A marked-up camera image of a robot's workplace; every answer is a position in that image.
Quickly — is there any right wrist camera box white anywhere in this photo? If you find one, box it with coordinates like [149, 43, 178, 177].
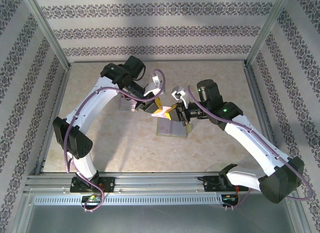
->
[170, 85, 188, 107]

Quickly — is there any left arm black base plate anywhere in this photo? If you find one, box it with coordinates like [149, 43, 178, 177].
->
[69, 176, 116, 194]

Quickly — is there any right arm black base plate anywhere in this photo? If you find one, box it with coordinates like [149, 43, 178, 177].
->
[202, 175, 250, 193]

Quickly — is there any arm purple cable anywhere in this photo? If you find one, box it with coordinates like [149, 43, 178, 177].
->
[64, 69, 166, 213]
[187, 85, 314, 212]

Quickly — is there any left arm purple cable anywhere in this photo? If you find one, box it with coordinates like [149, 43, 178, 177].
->
[64, 69, 166, 213]

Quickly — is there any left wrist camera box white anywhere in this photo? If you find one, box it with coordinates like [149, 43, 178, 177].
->
[143, 74, 166, 98]

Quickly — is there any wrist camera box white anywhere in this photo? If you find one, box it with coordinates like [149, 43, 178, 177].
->
[143, 74, 166, 98]
[170, 85, 188, 107]

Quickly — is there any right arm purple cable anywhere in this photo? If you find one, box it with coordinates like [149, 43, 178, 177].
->
[187, 85, 314, 212]

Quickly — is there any aluminium side rail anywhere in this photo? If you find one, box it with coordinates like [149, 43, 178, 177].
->
[34, 62, 73, 174]
[243, 62, 283, 173]

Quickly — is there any aluminium mounting rail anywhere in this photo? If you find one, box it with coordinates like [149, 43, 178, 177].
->
[23, 170, 294, 194]

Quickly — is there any grey sheet metal shelf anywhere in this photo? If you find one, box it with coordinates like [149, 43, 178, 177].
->
[14, 204, 305, 233]

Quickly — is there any aluminium corner post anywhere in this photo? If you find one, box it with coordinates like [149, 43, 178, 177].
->
[244, 0, 293, 68]
[19, 0, 72, 70]

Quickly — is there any slotted grey cable duct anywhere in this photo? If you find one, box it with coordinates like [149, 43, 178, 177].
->
[32, 194, 226, 206]

